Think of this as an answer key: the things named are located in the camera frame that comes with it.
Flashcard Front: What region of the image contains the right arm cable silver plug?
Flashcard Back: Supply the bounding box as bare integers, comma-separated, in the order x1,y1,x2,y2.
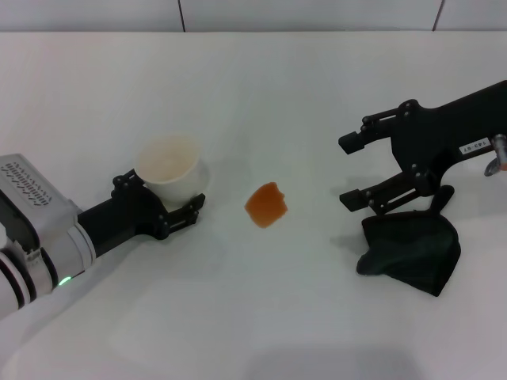
483,133,507,175

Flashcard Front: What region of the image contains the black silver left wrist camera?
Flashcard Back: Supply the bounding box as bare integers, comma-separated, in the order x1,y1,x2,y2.
0,154,78,254

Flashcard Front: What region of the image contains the dark blue rag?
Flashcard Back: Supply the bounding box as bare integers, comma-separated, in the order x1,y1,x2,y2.
355,184,460,298

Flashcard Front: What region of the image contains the white paper cup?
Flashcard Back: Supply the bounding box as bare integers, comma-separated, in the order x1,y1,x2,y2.
135,135,202,210

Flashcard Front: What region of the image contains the orange food piece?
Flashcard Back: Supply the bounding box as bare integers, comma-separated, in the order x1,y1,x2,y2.
244,181,289,230

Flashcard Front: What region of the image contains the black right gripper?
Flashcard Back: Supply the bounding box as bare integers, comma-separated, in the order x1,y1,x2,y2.
338,80,507,215

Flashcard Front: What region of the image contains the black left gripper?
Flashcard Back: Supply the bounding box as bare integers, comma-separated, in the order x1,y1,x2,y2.
77,169,207,257

